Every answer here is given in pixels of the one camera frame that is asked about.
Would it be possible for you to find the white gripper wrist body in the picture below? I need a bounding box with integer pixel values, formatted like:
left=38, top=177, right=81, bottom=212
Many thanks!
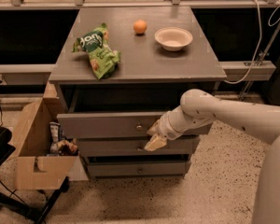
left=157, top=106, right=214, bottom=140

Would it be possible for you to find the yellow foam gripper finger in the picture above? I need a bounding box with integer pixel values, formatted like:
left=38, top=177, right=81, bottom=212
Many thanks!
left=145, top=133, right=167, bottom=151
left=147, top=119, right=160, bottom=136

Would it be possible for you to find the grey top drawer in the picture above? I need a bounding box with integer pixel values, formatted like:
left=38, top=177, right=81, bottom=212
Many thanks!
left=56, top=110, right=213, bottom=140

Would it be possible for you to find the grey drawer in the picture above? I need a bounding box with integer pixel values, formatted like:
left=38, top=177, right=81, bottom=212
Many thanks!
left=56, top=110, right=213, bottom=140
left=87, top=161, right=191, bottom=177
left=77, top=136, right=200, bottom=157

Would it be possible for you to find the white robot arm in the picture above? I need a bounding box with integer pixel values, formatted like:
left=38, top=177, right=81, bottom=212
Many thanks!
left=145, top=89, right=280, bottom=224

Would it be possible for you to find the grey bottom drawer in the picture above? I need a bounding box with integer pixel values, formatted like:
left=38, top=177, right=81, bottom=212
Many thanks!
left=87, top=161, right=191, bottom=177

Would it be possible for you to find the grey middle drawer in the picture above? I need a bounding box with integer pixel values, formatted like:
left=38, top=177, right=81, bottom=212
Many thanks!
left=77, top=136, right=200, bottom=157

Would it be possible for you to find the grey wooden drawer cabinet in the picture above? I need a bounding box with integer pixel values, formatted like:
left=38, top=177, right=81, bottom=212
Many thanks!
left=49, top=7, right=226, bottom=175

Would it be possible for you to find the green snack bag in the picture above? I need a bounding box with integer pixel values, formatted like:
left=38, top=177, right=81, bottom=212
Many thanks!
left=72, top=23, right=120, bottom=79

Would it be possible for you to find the white paper bowl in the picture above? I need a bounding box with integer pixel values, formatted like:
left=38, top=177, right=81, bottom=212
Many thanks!
left=155, top=27, right=193, bottom=51

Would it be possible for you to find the snack package in box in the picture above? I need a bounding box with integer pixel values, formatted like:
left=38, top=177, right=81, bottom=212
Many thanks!
left=49, top=122, right=78, bottom=156

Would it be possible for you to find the orange fruit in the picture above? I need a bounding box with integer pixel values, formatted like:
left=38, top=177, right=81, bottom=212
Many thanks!
left=133, top=20, right=147, bottom=35

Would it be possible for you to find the cardboard box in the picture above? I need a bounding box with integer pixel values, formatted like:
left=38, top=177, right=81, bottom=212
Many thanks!
left=12, top=82, right=77, bottom=189

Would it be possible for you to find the black stand with tray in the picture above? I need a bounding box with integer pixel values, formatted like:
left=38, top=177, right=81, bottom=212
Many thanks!
left=0, top=127, right=69, bottom=224

